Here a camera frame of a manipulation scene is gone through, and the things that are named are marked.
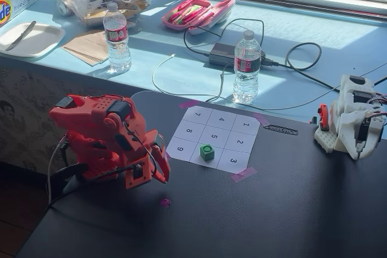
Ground pink pencil case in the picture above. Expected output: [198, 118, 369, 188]
[161, 0, 236, 36]

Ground coloured leader arm wires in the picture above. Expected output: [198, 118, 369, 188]
[366, 95, 387, 117]

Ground white charging cable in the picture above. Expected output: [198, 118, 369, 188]
[151, 53, 225, 102]

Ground orange table clamp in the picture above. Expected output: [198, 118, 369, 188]
[317, 103, 331, 132]

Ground silver plastic knife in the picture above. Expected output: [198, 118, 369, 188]
[4, 20, 37, 52]

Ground clear water bottle red label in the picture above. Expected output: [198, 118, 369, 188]
[232, 29, 262, 104]
[102, 1, 132, 73]

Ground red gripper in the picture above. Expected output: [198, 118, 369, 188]
[135, 129, 171, 184]

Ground black power adapter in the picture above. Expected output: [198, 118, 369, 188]
[208, 42, 267, 67]

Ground white numbered grid paper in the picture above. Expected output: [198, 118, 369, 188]
[165, 105, 261, 174]

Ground red wrist camera mount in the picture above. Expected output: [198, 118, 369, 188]
[124, 161, 152, 190]

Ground grey patterned cloth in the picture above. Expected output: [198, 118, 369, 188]
[0, 57, 143, 177]

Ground black adapter cable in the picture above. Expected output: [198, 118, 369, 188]
[183, 18, 265, 60]

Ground pink pen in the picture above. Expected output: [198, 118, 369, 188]
[176, 0, 203, 11]

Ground black power cord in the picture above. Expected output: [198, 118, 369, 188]
[260, 42, 342, 93]

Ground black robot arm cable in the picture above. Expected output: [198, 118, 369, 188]
[44, 163, 89, 214]

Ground silver drink can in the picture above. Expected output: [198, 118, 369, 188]
[56, 0, 76, 17]

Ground brown paper napkins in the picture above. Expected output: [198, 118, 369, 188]
[60, 29, 110, 66]

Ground white paper plate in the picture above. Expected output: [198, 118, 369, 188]
[0, 22, 67, 59]

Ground grey robot arm cable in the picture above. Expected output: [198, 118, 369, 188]
[45, 135, 69, 208]

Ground green cube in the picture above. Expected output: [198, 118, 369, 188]
[199, 143, 215, 161]

